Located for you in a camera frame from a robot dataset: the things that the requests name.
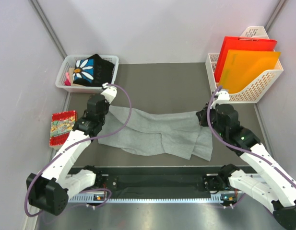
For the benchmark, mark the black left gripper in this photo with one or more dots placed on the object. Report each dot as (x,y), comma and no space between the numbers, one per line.
(107,105)

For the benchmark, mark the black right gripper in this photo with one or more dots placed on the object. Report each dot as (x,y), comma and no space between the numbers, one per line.
(201,115)

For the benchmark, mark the grey t shirt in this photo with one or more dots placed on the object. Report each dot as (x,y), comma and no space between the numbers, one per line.
(145,134)

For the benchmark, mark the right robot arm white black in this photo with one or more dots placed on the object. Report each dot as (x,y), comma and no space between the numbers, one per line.
(278,192)

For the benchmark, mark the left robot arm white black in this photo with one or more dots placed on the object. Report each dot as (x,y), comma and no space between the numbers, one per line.
(50,189)

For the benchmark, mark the black daisy print t shirt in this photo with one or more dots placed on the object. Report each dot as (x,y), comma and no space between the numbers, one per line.
(92,71)

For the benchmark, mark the pink beige folded cloths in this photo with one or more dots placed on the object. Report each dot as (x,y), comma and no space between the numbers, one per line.
(69,77)

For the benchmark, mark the red green patterned book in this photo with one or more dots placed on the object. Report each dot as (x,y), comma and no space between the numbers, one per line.
(61,125)

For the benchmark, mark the orange folder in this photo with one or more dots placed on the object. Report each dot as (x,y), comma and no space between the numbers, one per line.
(243,66)

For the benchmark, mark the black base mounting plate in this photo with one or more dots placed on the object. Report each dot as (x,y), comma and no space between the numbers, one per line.
(160,182)

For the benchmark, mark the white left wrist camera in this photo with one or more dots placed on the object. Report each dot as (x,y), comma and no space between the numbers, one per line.
(109,92)

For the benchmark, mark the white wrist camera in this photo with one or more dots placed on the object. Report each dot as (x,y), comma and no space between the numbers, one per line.
(109,92)
(221,97)

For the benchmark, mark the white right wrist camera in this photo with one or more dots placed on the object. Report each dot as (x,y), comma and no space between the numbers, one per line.
(221,97)

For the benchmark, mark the grey slotted cable duct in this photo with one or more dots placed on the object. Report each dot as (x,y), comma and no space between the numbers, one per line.
(100,197)

